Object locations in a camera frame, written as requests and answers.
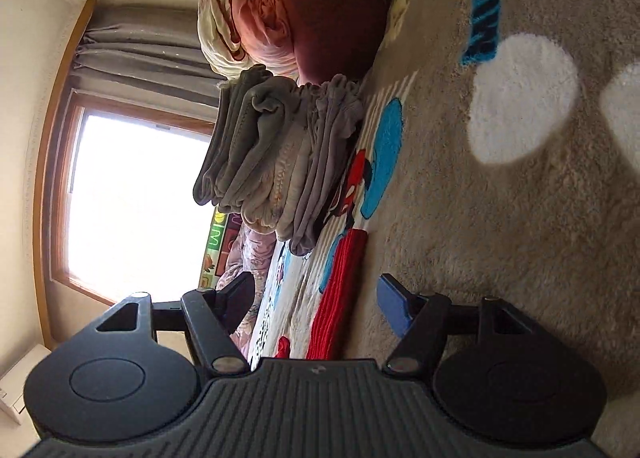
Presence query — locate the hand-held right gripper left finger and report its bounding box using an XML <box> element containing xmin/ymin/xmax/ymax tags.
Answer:
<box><xmin>96</xmin><ymin>272</ymin><xmax>257</xmax><ymax>373</ymax></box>

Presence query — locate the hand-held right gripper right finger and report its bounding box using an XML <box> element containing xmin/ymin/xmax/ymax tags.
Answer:
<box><xmin>376</xmin><ymin>274</ymin><xmax>537</xmax><ymax>373</ymax></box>

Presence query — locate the stack of folded grey clothes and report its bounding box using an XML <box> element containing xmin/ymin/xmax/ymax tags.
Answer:
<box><xmin>193</xmin><ymin>64</ymin><xmax>365</xmax><ymax>255</ymax></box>

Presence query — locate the pink floral bedding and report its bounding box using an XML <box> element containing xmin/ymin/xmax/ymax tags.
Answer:
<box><xmin>216</xmin><ymin>228</ymin><xmax>279</xmax><ymax>358</ymax></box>

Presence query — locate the colourful letter play mat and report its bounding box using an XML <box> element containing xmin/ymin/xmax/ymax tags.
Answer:
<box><xmin>198</xmin><ymin>211</ymin><xmax>244</xmax><ymax>289</ymax></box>

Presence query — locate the wooden framed window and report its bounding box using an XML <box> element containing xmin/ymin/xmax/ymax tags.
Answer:
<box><xmin>33</xmin><ymin>0</ymin><xmax>217</xmax><ymax>351</ymax></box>

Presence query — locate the printed beige cartoon blanket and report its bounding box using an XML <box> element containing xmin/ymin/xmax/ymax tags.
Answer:
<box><xmin>248</xmin><ymin>0</ymin><xmax>640</xmax><ymax>444</ymax></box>

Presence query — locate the white radiator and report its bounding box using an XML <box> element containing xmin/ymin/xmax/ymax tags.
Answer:
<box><xmin>0</xmin><ymin>344</ymin><xmax>53</xmax><ymax>426</ymax></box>

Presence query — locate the grey curtain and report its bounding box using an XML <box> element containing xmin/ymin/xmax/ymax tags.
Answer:
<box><xmin>70</xmin><ymin>4</ymin><xmax>224</xmax><ymax>107</ymax></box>

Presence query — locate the orange and cream quilt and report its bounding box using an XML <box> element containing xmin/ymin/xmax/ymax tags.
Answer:
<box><xmin>197</xmin><ymin>0</ymin><xmax>301</xmax><ymax>79</ymax></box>

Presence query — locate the dark red pillow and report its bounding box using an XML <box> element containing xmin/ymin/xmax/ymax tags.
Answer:
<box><xmin>256</xmin><ymin>0</ymin><xmax>388</xmax><ymax>84</ymax></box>

